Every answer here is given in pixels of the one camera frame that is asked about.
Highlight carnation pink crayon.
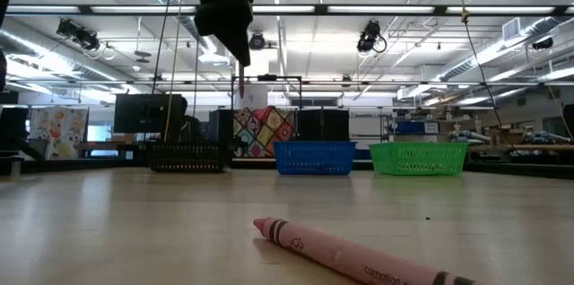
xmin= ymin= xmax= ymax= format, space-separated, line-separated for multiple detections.
xmin=252 ymin=216 xmax=479 ymax=285

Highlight round black ceiling fixture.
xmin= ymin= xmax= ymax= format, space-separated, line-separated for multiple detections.
xmin=248 ymin=30 xmax=267 ymax=52

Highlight black pole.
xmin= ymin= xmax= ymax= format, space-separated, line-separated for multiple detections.
xmin=151 ymin=0 xmax=178 ymax=96

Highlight white column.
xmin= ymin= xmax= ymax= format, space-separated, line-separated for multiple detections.
xmin=234 ymin=83 xmax=270 ymax=111

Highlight narrow black panel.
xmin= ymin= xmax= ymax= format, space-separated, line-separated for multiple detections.
xmin=207 ymin=108 xmax=235 ymax=143

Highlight person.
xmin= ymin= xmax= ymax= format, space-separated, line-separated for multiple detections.
xmin=178 ymin=95 xmax=204 ymax=143

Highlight colourful patchwork quilt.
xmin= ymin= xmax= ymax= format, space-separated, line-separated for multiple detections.
xmin=232 ymin=106 xmax=297 ymax=159

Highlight black monitor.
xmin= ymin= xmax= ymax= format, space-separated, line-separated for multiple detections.
xmin=112 ymin=92 xmax=184 ymax=142

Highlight wide black panel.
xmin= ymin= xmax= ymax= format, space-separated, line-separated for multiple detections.
xmin=295 ymin=108 xmax=351 ymax=143

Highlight black slotted plastic basket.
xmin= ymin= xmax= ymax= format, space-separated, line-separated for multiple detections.
xmin=143 ymin=139 xmax=229 ymax=174

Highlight black ceiling spotlights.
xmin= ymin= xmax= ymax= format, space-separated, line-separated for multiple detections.
xmin=55 ymin=17 xmax=102 ymax=52

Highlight blue slotted plastic basket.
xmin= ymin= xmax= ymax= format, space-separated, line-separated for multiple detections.
xmin=273 ymin=140 xmax=359 ymax=176

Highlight orange-flowered white cloth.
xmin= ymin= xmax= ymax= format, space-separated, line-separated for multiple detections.
xmin=28 ymin=105 xmax=90 ymax=161

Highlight blue sign box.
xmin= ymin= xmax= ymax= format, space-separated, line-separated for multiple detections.
xmin=393 ymin=120 xmax=441 ymax=136

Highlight green slotted plastic basket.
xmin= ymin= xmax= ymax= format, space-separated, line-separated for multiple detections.
xmin=368 ymin=141 xmax=470 ymax=177

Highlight black cabinet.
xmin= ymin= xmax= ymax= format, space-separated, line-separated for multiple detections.
xmin=0 ymin=106 xmax=30 ymax=157

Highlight grey bin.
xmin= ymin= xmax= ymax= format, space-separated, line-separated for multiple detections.
xmin=0 ymin=154 xmax=24 ymax=177

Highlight ceiling air vent unit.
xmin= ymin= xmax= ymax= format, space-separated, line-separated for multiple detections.
xmin=500 ymin=16 xmax=535 ymax=42

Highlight black ceiling dome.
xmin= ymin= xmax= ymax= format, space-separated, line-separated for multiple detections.
xmin=531 ymin=37 xmax=555 ymax=51

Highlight wooden workbench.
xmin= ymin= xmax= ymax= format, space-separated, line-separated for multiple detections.
xmin=467 ymin=142 xmax=574 ymax=152

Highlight black metal stand frame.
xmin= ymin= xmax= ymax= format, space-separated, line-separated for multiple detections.
xmin=230 ymin=73 xmax=303 ymax=111

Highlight black overhead frame bar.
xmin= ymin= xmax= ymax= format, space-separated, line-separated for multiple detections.
xmin=0 ymin=4 xmax=574 ymax=18

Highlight black overhead camera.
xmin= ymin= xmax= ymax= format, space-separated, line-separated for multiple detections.
xmin=356 ymin=19 xmax=388 ymax=55

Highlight black table side rail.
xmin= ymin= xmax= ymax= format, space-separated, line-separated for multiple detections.
xmin=0 ymin=157 xmax=574 ymax=181

